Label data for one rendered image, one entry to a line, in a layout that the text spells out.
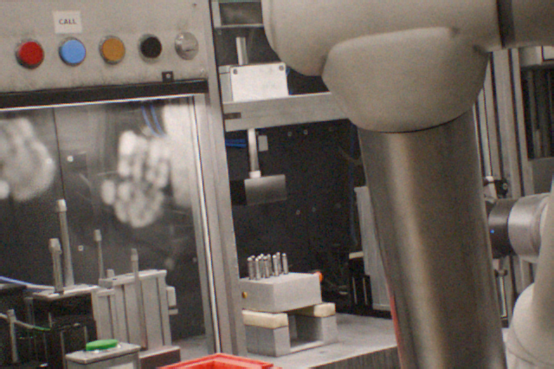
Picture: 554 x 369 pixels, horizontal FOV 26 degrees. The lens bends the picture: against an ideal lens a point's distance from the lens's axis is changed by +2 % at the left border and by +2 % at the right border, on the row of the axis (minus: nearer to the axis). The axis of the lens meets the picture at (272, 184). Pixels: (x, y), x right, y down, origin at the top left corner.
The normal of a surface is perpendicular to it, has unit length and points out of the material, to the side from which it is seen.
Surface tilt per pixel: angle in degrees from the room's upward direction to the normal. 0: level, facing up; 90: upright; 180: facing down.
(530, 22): 140
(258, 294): 90
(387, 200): 109
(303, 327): 90
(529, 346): 88
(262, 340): 90
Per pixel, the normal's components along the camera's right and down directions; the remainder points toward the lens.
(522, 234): -0.82, 0.13
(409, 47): -0.12, 0.56
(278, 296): 0.56, -0.02
